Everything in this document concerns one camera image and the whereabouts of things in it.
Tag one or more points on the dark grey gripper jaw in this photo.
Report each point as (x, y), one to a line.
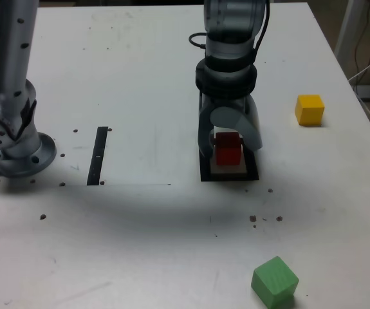
(204, 135)

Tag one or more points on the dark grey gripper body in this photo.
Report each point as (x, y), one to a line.
(226, 101)

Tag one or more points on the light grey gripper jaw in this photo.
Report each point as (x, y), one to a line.
(225, 118)

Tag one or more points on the red cube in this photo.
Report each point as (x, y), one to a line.
(228, 154)

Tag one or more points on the yellow cube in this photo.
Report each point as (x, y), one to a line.
(309, 109)

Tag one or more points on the green cube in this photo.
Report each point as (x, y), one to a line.
(274, 281)

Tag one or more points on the black tape square outline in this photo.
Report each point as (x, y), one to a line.
(229, 177)

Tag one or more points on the black tape strip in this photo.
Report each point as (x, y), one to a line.
(96, 161)

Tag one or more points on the white post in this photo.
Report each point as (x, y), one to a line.
(348, 25)

